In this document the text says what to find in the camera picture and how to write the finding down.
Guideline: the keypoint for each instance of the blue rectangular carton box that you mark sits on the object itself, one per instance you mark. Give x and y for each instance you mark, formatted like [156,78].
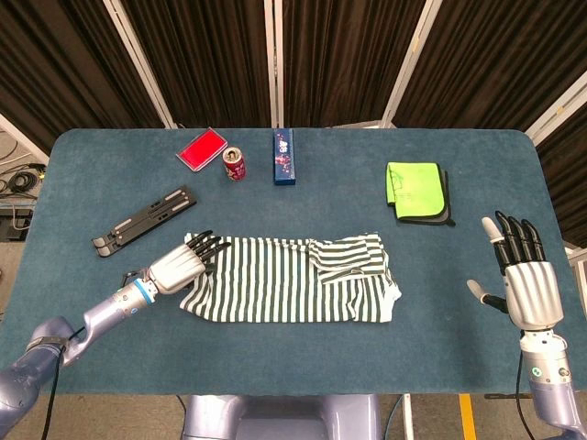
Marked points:
[284,158]

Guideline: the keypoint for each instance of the yellow floor tape strip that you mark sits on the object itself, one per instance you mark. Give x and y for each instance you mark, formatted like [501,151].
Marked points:
[468,417]

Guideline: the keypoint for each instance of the green microfiber cloth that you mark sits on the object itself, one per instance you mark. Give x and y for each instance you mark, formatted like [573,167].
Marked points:
[415,188]

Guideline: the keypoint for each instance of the dark pleated partition panel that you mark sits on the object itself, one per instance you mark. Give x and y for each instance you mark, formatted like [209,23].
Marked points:
[495,69]
[339,59]
[206,59]
[568,174]
[69,69]

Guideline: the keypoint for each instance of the red flat plastic case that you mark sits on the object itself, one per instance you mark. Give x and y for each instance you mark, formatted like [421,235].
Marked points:
[200,150]

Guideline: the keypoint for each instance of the white table leg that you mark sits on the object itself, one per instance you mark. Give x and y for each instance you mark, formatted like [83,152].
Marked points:
[407,417]

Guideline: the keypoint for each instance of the green white striped T-shirt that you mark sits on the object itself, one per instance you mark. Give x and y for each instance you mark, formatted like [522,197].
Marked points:
[275,284]

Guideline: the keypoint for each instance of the black folding laptop stand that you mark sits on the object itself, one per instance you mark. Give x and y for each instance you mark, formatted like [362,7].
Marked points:
[147,217]

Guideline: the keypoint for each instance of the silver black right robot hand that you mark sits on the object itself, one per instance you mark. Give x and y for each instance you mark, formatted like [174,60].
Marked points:
[534,293]

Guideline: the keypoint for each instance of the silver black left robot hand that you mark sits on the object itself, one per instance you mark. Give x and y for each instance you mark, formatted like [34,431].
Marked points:
[176,270]

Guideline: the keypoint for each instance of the blue-grey robot torso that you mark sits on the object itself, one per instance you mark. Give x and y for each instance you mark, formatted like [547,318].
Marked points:
[275,417]

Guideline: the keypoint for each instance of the red drink can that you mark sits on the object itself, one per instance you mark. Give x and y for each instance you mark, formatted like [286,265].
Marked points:
[235,167]

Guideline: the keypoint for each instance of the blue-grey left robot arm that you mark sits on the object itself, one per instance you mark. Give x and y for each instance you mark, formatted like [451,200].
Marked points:
[101,314]

